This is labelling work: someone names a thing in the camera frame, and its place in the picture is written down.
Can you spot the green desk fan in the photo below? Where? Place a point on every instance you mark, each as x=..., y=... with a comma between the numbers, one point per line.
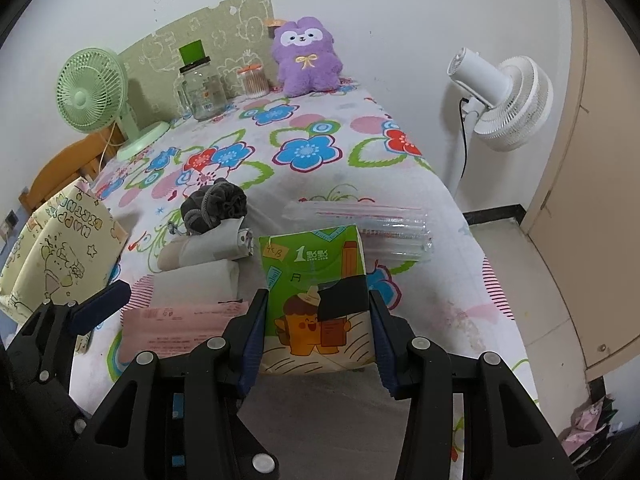
x=92, y=93

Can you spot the pink paper packet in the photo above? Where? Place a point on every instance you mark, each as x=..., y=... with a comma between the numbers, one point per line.
x=171, y=331

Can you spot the green patterned backboard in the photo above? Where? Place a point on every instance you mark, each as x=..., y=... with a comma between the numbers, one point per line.
x=233, y=34

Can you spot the cotton swab jar orange lid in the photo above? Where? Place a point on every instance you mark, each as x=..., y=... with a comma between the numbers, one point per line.
x=253, y=81

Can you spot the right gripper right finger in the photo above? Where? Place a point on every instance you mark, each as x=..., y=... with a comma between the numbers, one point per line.
x=505, y=435

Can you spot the purple plush bunny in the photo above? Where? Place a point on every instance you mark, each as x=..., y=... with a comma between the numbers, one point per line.
x=306, y=59

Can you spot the wall power socket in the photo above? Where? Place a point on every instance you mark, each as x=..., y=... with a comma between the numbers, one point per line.
x=8, y=225

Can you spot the clear plastic zip bag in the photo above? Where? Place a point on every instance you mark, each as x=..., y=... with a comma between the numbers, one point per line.
x=387, y=232

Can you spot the glass mug jar green lid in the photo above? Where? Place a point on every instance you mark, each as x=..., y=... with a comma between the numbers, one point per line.
x=201, y=91

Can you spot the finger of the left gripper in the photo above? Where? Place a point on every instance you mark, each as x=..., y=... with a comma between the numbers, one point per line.
x=92, y=312
x=40, y=422

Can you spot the yellow cartoon fabric storage box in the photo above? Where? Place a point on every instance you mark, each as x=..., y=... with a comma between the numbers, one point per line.
x=66, y=252

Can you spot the beige wooden door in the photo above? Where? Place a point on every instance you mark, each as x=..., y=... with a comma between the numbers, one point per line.
x=584, y=219

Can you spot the white standing fan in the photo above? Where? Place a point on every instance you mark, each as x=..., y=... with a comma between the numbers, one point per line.
x=499, y=119

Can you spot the white cloth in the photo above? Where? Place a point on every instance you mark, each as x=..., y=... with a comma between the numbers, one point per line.
x=228, y=241

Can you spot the dark grey knitted cloth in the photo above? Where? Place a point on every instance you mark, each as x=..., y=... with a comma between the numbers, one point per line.
x=206, y=208

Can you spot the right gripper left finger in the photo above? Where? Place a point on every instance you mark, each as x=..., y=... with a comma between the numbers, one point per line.
x=178, y=418

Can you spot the floral tablecloth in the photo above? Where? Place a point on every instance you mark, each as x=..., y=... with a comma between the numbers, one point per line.
x=327, y=146

